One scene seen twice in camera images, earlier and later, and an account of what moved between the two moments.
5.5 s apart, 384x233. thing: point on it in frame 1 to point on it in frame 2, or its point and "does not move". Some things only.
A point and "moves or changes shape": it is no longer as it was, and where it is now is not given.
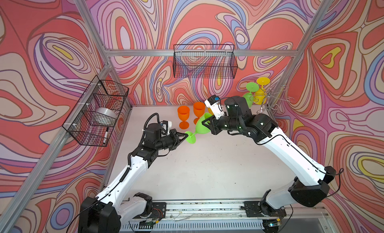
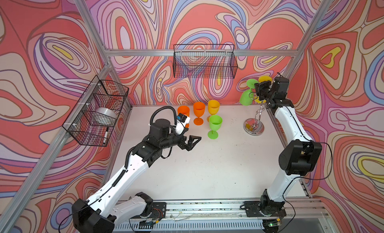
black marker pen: [106, 135] does not move
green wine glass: [251, 87] does not move
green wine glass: [201, 128] moves or changes shape
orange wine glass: [199, 108] does not move
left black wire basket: [92, 120] does not move
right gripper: [212, 125] to [259, 86]
